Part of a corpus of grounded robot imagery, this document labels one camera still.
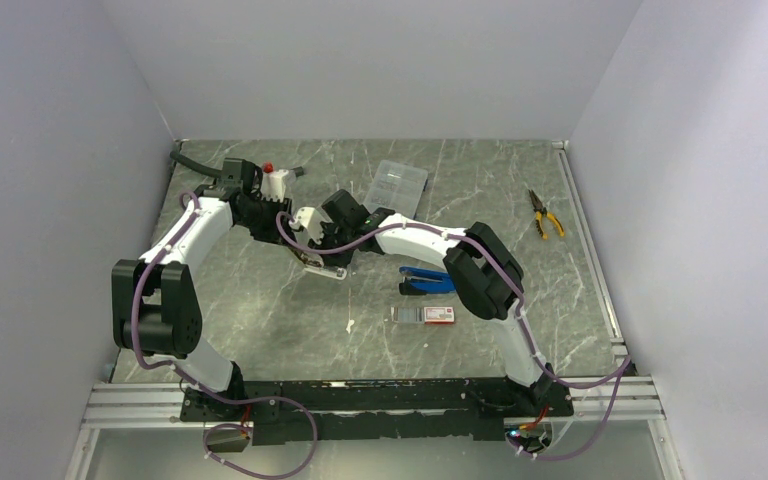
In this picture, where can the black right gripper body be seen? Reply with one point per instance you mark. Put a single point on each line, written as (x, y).
(333, 237)

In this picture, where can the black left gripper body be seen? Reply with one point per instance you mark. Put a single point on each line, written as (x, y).
(263, 225)

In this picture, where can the small beige white stapler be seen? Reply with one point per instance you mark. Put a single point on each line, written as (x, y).
(314, 263)

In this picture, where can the blue black stapler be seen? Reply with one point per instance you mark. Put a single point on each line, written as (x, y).
(419, 282)

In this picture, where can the red white staples box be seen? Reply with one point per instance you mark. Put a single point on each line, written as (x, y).
(423, 315)

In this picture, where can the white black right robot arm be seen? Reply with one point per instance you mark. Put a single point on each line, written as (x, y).
(485, 276)

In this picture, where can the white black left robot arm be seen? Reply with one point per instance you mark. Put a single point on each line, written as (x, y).
(156, 312)

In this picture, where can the clear plastic screw organizer box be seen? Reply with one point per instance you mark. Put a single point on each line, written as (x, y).
(396, 187)

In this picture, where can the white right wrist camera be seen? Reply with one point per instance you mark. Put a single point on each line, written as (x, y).
(306, 225)

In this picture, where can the yellow handled pliers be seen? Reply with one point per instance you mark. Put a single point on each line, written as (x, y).
(541, 214)

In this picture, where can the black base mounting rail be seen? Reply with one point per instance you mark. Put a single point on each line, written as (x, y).
(481, 408)

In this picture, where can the aluminium frame rail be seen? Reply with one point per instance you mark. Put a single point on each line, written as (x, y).
(159, 405)

